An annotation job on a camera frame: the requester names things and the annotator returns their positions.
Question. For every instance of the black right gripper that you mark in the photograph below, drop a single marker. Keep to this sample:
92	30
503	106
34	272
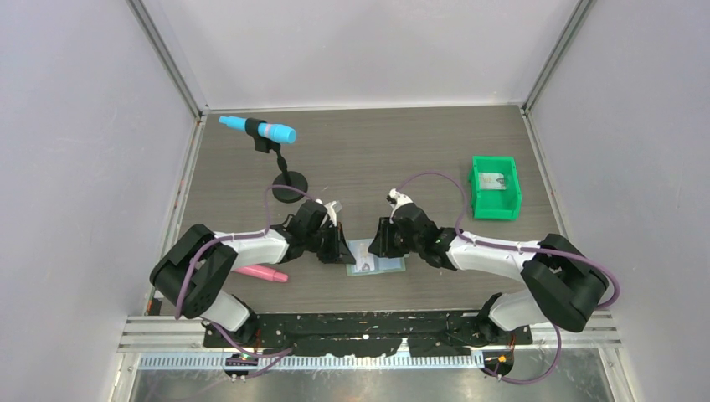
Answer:
382	246

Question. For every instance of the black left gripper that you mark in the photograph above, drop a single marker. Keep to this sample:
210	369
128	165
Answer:
339	252

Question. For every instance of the mint green card holder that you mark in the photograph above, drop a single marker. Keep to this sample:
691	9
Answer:
386	265

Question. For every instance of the silver VIP card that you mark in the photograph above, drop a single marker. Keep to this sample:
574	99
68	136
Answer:
365	264
492	181

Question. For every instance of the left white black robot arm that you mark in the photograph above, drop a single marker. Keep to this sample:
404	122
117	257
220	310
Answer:
191	275

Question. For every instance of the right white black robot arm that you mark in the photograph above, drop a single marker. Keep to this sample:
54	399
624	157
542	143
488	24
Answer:
561	286

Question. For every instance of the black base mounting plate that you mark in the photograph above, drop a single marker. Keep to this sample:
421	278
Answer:
369	334

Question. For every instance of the black microphone stand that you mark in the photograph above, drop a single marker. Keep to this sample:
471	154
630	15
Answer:
289	186

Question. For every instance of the pink marker pen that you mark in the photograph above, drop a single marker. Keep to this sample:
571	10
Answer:
261	272

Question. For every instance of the green plastic bin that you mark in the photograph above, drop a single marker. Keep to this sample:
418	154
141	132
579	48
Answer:
495	205

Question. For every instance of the blue toy microphone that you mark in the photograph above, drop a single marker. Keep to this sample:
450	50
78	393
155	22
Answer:
275	132

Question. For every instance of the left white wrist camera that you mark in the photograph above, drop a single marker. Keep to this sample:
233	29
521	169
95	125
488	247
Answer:
332	208

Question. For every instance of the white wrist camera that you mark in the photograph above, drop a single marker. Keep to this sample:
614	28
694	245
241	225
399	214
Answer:
332	208
396	199

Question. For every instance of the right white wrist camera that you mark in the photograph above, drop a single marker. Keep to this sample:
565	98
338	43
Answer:
396	199

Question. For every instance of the aluminium frame rail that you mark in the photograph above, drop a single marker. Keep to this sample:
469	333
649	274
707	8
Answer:
164	343

